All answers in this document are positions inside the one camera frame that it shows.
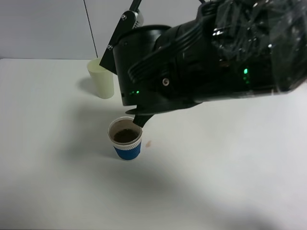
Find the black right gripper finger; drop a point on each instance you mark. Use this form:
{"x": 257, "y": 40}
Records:
{"x": 140, "y": 119}

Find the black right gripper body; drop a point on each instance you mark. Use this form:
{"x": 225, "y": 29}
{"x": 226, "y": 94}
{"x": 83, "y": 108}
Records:
{"x": 162, "y": 68}

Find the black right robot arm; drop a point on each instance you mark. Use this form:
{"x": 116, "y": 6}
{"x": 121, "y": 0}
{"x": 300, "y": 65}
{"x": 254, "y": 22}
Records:
{"x": 232, "y": 49}

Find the blue sleeved clear cup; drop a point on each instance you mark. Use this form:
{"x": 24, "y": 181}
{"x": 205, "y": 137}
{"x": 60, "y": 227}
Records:
{"x": 126, "y": 137}

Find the pale yellow plastic cup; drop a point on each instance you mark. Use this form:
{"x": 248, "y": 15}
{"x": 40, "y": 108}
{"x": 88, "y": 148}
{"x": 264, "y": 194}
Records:
{"x": 102, "y": 78}

